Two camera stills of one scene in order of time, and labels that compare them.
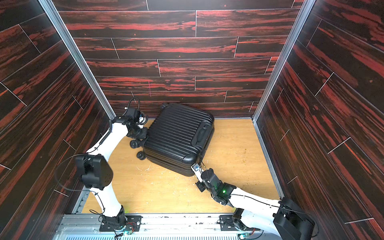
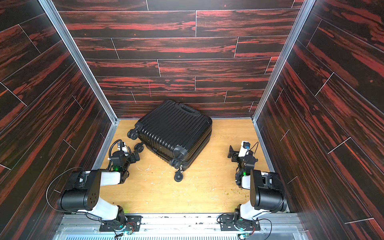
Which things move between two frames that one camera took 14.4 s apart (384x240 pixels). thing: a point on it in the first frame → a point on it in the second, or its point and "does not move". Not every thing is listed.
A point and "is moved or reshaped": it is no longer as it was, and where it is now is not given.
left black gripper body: [140, 133] → [130, 159]
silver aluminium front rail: [153, 227] does not move
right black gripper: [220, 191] → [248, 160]
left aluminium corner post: [50, 12] does not move
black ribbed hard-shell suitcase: [176, 139] is moved or reshaped
